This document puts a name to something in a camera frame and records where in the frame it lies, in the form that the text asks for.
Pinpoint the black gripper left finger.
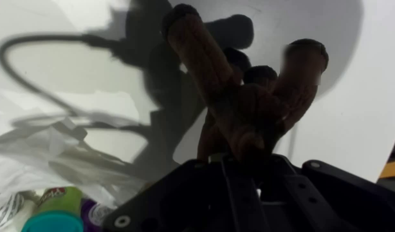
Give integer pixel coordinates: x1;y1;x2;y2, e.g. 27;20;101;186
101;157;266;232

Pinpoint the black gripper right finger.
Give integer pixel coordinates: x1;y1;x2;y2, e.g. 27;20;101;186
265;154;395;232

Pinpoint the brown plush moose toy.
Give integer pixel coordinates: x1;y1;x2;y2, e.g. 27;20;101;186
162;3;329;161

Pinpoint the teal lidded tub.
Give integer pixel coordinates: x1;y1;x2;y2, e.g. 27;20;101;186
20;186;83;232

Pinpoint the clear plastic bag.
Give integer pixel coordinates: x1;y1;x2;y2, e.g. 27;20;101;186
0;113;163;232

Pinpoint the white pill bottle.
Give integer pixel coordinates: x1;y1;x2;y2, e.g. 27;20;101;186
0;190;38;232

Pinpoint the purple plastic tub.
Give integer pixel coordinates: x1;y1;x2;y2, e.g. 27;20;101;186
81;199;112;232

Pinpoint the yellow pencil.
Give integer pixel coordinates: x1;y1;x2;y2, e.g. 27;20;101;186
379;161;395;177

